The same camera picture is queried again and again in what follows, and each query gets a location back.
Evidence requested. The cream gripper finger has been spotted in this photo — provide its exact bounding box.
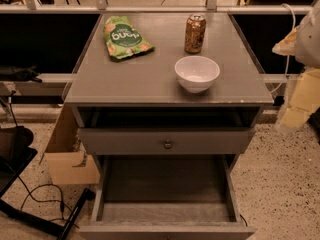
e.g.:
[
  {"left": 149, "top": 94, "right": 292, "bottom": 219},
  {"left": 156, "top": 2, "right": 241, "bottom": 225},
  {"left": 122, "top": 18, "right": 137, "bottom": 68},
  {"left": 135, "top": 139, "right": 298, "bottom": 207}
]
[
  {"left": 272, "top": 28, "right": 297, "bottom": 56},
  {"left": 276, "top": 67, "right": 320, "bottom": 131}
]

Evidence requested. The orange soda can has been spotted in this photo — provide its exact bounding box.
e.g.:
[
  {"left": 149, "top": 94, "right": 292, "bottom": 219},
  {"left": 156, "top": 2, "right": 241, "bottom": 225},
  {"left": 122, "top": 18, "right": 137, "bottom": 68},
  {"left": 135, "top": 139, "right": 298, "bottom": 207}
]
[{"left": 184, "top": 14, "right": 206, "bottom": 54}]

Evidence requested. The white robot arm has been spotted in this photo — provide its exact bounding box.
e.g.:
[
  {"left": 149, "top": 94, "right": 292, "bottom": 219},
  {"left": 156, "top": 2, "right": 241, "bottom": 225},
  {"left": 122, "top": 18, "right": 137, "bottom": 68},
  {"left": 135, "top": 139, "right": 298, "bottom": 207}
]
[{"left": 272, "top": 2, "right": 320, "bottom": 132}]

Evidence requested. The grey drawer cabinet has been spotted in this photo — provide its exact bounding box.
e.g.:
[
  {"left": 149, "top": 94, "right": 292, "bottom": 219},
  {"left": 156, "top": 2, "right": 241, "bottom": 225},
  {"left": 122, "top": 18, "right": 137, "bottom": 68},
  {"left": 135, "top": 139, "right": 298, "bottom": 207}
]
[{"left": 64, "top": 11, "right": 275, "bottom": 167}]

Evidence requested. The grey open lower drawer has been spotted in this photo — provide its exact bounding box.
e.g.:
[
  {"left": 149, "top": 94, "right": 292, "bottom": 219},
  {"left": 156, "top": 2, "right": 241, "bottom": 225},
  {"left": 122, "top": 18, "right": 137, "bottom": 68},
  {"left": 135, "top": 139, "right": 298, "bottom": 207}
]
[{"left": 80, "top": 155, "right": 255, "bottom": 240}]

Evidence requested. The grey upper drawer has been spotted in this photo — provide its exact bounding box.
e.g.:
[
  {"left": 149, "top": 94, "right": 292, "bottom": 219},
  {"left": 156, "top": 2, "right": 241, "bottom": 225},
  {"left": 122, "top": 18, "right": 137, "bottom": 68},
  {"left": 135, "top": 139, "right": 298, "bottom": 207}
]
[{"left": 78, "top": 128, "right": 255, "bottom": 155}]

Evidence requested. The white bowl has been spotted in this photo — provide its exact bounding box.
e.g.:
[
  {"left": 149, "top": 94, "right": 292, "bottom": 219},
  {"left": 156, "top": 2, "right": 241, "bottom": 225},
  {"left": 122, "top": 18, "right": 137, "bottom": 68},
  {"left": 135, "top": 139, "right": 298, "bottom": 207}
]
[{"left": 175, "top": 56, "right": 220, "bottom": 93}]

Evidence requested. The green snack bag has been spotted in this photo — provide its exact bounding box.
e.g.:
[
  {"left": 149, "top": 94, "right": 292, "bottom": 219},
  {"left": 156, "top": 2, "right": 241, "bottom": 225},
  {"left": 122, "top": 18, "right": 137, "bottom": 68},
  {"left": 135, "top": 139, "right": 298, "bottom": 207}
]
[{"left": 103, "top": 16, "right": 154, "bottom": 60}]

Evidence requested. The cardboard box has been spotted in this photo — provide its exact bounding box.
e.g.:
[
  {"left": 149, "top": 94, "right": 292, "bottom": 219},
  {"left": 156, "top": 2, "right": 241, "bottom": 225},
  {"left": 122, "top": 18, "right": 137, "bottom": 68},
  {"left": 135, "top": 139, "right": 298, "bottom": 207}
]
[{"left": 44, "top": 106, "right": 100, "bottom": 185}]

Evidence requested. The black stand base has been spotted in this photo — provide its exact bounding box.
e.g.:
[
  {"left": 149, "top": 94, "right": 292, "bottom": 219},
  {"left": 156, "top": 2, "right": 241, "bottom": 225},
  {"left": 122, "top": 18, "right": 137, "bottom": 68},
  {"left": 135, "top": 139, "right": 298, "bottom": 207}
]
[{"left": 0, "top": 126, "right": 95, "bottom": 240}]

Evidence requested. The white hanging cable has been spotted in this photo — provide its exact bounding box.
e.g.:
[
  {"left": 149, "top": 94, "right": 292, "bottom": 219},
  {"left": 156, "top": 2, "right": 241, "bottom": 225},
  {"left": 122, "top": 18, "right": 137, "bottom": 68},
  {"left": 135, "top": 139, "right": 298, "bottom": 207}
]
[{"left": 269, "top": 2, "right": 298, "bottom": 95}]

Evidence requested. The metal frame rail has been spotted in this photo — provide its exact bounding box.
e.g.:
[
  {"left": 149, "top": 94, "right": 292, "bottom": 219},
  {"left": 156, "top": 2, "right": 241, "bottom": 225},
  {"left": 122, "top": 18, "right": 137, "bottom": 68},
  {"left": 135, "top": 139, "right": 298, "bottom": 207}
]
[{"left": 0, "top": 0, "right": 320, "bottom": 16}]

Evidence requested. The black cloth on rail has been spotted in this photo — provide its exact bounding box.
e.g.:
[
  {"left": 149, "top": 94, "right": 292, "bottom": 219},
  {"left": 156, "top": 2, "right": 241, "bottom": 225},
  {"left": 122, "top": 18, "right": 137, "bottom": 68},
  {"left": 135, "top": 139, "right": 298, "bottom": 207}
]
[{"left": 0, "top": 65, "right": 42, "bottom": 83}]

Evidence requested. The black floor cable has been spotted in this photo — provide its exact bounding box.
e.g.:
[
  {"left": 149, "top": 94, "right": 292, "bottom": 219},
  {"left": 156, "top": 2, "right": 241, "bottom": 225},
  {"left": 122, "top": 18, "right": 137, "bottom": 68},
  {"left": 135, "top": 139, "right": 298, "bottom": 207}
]
[{"left": 13, "top": 173, "right": 81, "bottom": 228}]

